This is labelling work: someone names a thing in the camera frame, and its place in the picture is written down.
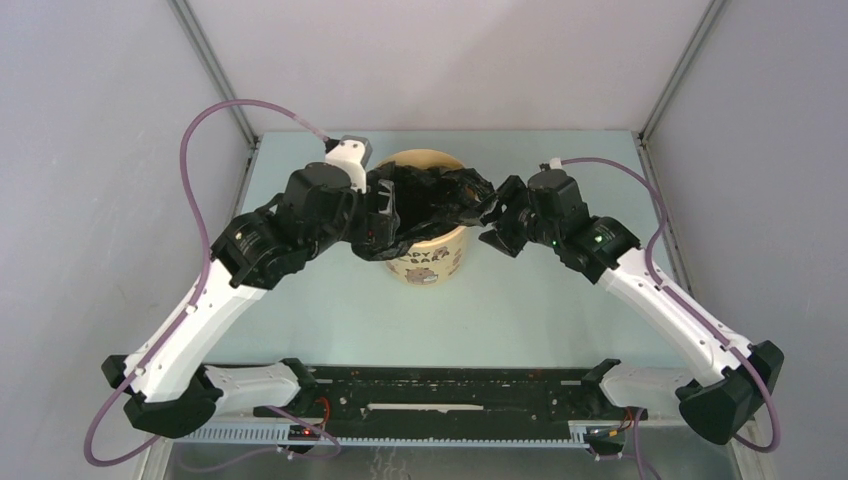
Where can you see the yellow capybara trash bin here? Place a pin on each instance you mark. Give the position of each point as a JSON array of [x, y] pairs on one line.
[[431, 262]]

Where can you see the right aluminium frame post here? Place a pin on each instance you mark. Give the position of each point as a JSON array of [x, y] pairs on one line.
[[695, 44]]

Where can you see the aluminium frame post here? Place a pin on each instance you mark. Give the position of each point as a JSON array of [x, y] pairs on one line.
[[201, 45], [695, 44]]

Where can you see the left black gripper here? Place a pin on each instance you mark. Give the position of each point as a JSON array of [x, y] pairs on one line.
[[387, 218]]

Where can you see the black trash bag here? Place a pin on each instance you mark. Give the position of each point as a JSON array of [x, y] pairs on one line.
[[430, 202]]

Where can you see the left aluminium frame post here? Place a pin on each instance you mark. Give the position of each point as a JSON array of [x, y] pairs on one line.
[[201, 45]]

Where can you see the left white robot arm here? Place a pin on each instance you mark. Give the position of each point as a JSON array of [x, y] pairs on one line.
[[172, 391]]

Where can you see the small electronics board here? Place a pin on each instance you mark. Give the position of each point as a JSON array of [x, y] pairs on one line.
[[301, 433]]

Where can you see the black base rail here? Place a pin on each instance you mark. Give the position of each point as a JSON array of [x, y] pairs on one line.
[[453, 404]]

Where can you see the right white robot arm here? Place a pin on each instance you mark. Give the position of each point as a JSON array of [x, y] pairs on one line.
[[729, 378]]

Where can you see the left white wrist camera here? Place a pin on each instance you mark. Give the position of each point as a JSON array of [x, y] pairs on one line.
[[351, 154]]

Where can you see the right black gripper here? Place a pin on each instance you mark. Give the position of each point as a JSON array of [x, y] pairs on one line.
[[514, 192]]

